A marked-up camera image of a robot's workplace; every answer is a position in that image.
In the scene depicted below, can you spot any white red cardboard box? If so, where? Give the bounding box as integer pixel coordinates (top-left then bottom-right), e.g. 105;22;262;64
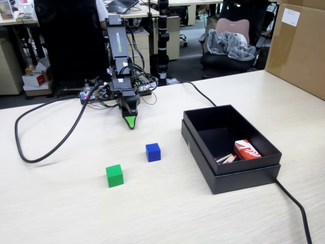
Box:
21;72;51;89

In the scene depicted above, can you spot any thick black power cable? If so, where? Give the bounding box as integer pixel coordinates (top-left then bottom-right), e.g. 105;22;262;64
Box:
162;81;313;244

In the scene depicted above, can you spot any robot controller circuit board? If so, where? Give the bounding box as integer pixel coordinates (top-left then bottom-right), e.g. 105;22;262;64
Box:
80;86;112;105

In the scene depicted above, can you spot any beige office desk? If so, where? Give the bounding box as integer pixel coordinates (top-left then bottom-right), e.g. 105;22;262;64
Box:
0;10;41;28

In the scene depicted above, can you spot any blue cube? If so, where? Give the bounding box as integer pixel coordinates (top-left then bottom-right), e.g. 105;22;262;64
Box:
145;142;161;163

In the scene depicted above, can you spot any green cube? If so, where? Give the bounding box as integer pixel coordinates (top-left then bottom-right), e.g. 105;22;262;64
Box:
105;164;124;189

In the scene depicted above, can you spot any large brown cardboard box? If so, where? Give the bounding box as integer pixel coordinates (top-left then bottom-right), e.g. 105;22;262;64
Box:
265;0;325;101

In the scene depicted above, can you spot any grey blanket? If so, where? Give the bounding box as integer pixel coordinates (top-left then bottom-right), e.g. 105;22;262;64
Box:
207;29;256;61

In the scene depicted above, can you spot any clear acrylic photo stand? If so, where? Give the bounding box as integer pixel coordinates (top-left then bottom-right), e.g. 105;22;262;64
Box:
0;0;15;20

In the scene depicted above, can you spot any person in white shirt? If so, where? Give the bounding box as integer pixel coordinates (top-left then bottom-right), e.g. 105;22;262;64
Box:
95;0;110;30

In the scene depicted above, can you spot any office chair with grey cloth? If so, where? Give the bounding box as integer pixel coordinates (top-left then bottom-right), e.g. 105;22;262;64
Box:
199;17;267;79

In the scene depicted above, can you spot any black segmented pole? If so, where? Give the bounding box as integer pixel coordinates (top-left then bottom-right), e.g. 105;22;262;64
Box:
156;0;170;86

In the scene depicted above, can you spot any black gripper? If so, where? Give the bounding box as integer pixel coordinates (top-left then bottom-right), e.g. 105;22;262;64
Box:
111;77;142;131

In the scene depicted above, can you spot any thick black camera cable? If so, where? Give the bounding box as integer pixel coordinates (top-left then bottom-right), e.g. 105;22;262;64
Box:
14;81;105;164

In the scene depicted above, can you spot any tall black office chair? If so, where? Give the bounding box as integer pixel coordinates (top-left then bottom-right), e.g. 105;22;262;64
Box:
34;0;110;100

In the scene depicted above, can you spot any black open cardboard box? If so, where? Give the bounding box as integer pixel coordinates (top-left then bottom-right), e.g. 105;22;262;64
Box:
182;104;283;176

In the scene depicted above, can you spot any beige drawer cabinet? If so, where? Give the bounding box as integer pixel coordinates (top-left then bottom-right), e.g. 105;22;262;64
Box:
125;27;150;77
166;15;181;61
0;38;25;96

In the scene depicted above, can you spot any black laptop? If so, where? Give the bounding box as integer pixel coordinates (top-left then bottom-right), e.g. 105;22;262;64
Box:
105;0;140;14

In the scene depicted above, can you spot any orange white matchbox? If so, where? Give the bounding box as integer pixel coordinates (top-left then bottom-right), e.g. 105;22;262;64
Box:
233;139;262;161

